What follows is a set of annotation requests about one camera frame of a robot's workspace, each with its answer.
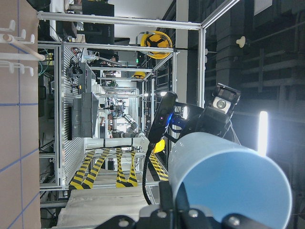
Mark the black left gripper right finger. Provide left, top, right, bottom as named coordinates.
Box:
left=176, top=182, right=190, bottom=211

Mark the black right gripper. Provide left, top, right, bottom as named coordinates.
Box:
left=175, top=83, right=241, bottom=143

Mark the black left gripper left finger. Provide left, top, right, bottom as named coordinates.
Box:
left=159, top=181, right=173, bottom=211

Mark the light blue plastic cup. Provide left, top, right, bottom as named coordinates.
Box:
left=168, top=132, right=292, bottom=229

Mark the yellow hard hat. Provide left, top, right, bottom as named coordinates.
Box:
left=139, top=31, right=173, bottom=59

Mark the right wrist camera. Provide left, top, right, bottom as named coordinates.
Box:
left=148, top=92, right=177, bottom=144

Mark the white wire cup rack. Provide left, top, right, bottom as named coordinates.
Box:
left=0, top=20, right=45, bottom=76

